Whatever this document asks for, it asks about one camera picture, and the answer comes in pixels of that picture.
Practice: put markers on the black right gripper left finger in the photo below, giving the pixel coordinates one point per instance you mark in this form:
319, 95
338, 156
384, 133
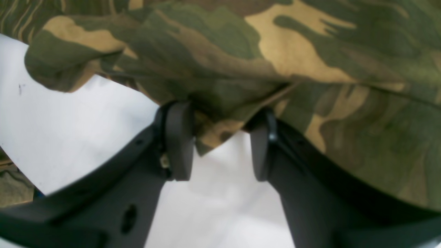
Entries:
113, 206

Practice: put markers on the camouflage T-shirt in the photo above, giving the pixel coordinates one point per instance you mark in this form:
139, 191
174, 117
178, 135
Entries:
360, 79

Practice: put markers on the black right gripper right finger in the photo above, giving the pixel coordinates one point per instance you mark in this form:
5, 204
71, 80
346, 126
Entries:
325, 206

